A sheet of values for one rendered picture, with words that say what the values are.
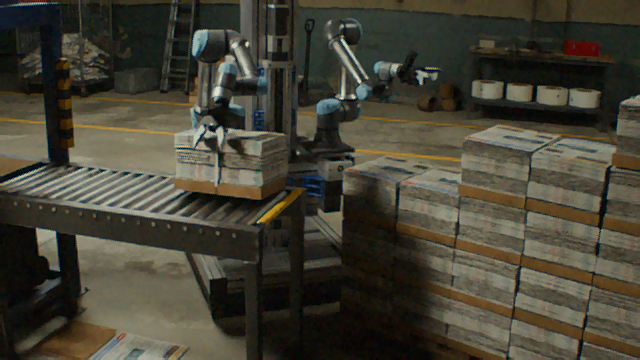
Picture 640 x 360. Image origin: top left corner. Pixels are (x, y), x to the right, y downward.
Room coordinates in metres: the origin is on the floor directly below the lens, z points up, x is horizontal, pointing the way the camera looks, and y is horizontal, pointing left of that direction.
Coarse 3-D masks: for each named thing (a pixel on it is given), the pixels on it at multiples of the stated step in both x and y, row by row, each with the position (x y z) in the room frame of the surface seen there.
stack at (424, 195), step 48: (384, 192) 2.80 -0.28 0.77; (432, 192) 2.66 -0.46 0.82; (384, 240) 2.79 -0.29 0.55; (480, 240) 2.51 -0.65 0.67; (528, 240) 2.39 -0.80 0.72; (576, 240) 2.27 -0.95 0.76; (384, 288) 2.79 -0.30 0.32; (480, 288) 2.50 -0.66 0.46; (528, 288) 2.37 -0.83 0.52; (576, 288) 2.25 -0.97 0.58; (480, 336) 2.48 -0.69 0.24; (528, 336) 2.35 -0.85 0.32
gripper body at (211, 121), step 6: (216, 102) 2.58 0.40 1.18; (222, 102) 2.57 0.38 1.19; (228, 102) 2.58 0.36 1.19; (222, 108) 2.57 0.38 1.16; (228, 108) 2.62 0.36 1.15; (216, 114) 2.53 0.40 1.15; (222, 114) 2.58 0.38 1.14; (204, 120) 2.53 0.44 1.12; (210, 120) 2.52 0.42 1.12; (216, 120) 2.52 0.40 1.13; (228, 120) 2.58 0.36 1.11; (210, 126) 2.52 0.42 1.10; (216, 126) 2.51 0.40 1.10; (228, 126) 2.58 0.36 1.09
